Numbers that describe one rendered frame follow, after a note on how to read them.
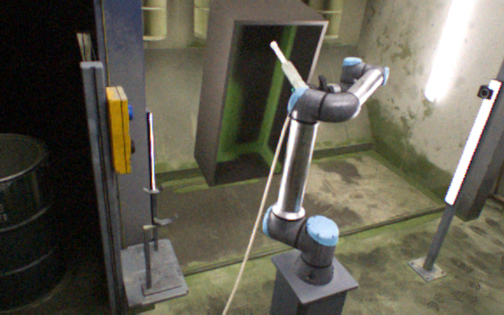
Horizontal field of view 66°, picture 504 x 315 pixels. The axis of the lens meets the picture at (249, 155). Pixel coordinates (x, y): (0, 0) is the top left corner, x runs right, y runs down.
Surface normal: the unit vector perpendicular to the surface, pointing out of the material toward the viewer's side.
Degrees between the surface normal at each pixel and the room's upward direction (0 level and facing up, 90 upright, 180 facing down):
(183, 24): 90
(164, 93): 57
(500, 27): 90
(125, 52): 90
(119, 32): 90
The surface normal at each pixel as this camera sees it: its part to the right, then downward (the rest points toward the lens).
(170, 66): 0.39, -0.09
